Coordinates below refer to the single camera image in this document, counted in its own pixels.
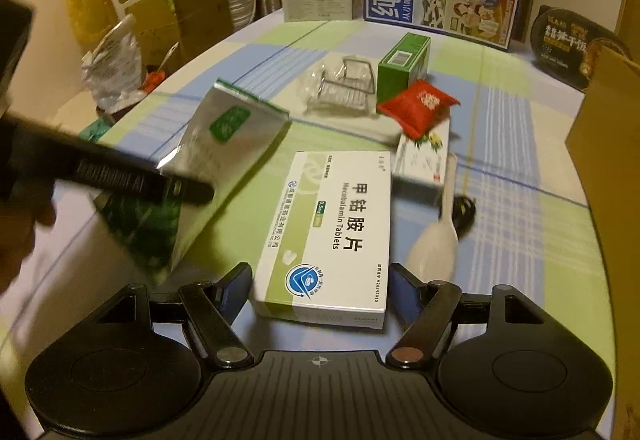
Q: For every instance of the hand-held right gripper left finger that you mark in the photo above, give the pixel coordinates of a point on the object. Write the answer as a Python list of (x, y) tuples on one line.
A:
[(240, 287)]

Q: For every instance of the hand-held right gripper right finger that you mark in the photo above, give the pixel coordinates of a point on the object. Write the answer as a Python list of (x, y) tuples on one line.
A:
[(400, 290)]

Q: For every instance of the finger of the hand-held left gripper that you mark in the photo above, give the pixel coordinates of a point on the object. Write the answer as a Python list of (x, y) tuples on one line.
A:
[(190, 192)]

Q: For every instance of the silver foil pouch green label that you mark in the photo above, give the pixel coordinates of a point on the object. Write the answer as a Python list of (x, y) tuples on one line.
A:
[(230, 145)]

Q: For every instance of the large white green medicine box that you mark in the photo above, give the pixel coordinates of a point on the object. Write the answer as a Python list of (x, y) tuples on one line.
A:
[(325, 240)]

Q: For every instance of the white ointment box bird print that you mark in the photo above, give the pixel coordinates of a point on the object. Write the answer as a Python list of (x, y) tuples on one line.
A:
[(420, 160)]

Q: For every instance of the red packet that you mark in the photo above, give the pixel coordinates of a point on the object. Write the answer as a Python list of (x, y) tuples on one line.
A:
[(417, 107)]

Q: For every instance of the brown cardboard box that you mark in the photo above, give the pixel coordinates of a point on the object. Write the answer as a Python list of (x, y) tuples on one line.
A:
[(610, 140)]

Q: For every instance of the checked cloth covered desktop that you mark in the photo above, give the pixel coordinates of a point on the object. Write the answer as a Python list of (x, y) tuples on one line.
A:
[(500, 200)]

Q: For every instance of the person's left hand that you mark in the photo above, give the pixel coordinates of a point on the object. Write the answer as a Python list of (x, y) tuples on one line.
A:
[(20, 230)]

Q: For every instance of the small green packet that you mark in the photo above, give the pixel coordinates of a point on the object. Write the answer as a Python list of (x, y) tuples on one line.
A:
[(96, 127)]

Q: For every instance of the white plastic spoon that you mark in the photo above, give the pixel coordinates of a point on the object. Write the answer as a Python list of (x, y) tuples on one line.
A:
[(432, 245)]

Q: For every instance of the small black clip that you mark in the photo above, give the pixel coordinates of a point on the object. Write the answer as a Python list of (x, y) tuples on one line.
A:
[(462, 215)]

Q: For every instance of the crumpled clear plastic bag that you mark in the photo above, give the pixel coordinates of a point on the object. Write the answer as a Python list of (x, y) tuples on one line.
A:
[(112, 65)]

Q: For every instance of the white cardboard hanger package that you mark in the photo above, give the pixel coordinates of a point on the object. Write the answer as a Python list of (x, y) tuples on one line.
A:
[(137, 0)]

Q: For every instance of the striped shopping bag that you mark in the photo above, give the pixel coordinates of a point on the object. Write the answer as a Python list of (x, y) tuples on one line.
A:
[(242, 2)]

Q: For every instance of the green carton box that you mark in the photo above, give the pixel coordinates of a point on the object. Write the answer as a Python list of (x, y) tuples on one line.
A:
[(400, 75)]

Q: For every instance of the black instant meal bowl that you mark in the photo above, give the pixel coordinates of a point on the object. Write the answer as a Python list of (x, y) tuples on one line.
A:
[(565, 45)]

